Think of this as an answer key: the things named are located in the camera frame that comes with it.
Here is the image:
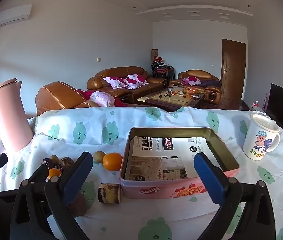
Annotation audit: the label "pink floral pillow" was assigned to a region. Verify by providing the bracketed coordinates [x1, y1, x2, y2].
[183, 77, 202, 86]
[127, 74, 149, 85]
[103, 76, 127, 89]
[123, 77, 142, 90]

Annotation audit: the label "purple blanket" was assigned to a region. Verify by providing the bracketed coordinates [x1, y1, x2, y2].
[200, 79, 221, 87]

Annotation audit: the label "small orange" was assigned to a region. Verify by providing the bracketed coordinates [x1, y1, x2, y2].
[48, 168, 62, 179]

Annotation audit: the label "white mug lid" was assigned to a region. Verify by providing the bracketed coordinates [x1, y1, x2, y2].
[250, 113, 280, 133]

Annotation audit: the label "pink electric kettle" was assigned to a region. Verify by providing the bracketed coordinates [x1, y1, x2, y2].
[0, 78, 34, 153]

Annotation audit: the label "brown wooden door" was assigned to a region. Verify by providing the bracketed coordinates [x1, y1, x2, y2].
[220, 39, 246, 100]

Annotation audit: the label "large orange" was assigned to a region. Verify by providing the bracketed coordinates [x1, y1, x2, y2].
[102, 152, 123, 171]

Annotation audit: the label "brown leather armchair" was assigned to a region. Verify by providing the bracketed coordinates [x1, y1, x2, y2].
[169, 70, 223, 103]

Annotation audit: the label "pink tin box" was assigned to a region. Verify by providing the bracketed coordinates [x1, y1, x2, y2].
[119, 127, 240, 200]

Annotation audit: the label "pile of small oranges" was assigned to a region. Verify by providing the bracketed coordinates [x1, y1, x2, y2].
[183, 86, 203, 98]

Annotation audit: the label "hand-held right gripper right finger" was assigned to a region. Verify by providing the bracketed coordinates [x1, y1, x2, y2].
[193, 152, 276, 240]

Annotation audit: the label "red blanket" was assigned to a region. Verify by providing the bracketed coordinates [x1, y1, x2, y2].
[78, 89, 128, 105]

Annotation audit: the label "white air conditioner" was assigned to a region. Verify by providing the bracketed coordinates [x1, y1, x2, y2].
[0, 4, 33, 28]

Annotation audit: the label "dark television cabinet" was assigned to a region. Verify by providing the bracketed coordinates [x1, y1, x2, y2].
[239, 99, 269, 115]

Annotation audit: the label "stacked dark chairs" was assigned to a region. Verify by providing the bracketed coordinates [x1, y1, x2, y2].
[151, 61, 175, 80]

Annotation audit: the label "black television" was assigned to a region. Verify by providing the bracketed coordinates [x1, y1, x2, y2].
[267, 83, 283, 132]

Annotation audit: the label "white green printed tablecloth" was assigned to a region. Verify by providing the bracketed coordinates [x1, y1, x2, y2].
[0, 106, 283, 240]

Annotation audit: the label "printed paper sheet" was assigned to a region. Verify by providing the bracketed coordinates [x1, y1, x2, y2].
[124, 136, 223, 181]

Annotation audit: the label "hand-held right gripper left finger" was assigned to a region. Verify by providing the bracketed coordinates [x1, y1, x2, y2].
[11, 151, 93, 240]

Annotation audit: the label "wooden coffee table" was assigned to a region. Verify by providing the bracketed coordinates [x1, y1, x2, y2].
[137, 86, 206, 112]

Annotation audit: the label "pale pink pillow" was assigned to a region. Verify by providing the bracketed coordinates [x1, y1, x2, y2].
[89, 91, 117, 107]

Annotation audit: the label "white cartoon mug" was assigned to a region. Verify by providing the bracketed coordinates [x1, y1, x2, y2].
[243, 114, 281, 160]

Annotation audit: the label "brown leather three-seat sofa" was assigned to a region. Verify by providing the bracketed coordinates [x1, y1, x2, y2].
[87, 66, 169, 100]

